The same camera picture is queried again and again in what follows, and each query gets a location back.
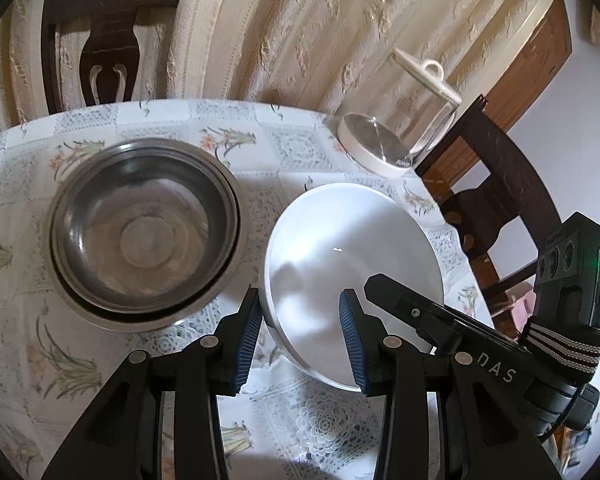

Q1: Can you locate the white plate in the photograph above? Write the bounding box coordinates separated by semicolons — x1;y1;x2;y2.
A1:
264;182;443;392

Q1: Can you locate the brown wooden door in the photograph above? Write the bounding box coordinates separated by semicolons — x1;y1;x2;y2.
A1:
422;0;573;196

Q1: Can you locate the cream patterned curtain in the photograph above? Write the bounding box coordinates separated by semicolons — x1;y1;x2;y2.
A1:
0;0;566;131

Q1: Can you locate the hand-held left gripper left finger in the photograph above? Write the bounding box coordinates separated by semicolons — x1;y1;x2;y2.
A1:
40;287;263;480

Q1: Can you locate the glass jar with white lid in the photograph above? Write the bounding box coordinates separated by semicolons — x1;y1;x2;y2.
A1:
336;49;462;179

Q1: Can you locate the pink cloth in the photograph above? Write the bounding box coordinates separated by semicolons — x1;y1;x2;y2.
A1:
492;282;537;333

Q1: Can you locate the dark wooden carved chair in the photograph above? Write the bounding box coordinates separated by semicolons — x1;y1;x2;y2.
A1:
40;0;188;116
415;95;576;311

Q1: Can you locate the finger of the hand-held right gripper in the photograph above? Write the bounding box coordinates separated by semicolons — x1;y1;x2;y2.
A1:
364;273;457;357

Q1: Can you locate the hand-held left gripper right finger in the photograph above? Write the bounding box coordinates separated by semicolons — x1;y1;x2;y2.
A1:
338;289;563;480

